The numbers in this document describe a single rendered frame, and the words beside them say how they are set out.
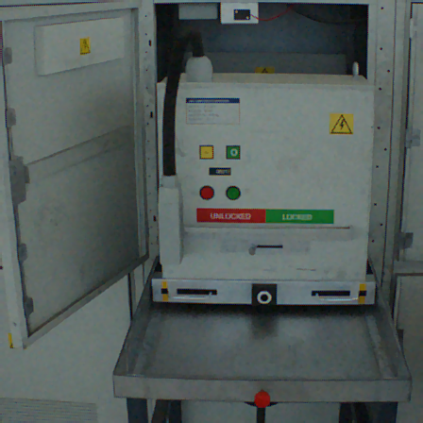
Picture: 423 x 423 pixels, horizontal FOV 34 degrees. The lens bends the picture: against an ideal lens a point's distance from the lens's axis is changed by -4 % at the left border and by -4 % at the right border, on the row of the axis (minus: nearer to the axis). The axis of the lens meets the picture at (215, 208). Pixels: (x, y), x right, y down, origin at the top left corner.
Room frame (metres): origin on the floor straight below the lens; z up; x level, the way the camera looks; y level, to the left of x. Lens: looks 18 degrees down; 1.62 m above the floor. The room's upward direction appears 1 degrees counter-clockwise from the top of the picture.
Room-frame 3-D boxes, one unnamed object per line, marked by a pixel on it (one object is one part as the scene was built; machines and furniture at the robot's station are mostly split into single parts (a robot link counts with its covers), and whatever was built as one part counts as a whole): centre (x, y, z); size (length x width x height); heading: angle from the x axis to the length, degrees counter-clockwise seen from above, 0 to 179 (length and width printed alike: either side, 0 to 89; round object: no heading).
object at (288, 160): (1.60, -0.12, 1.15); 0.48 x 0.01 x 0.48; 86
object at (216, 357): (1.60, -0.12, 0.82); 0.68 x 0.62 x 0.06; 176
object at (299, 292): (1.62, -0.12, 0.90); 0.54 x 0.05 x 0.06; 86
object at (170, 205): (1.55, 0.10, 1.09); 0.08 x 0.05 x 0.17; 176
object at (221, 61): (2.55, -0.18, 1.28); 0.58 x 0.02 x 0.19; 86
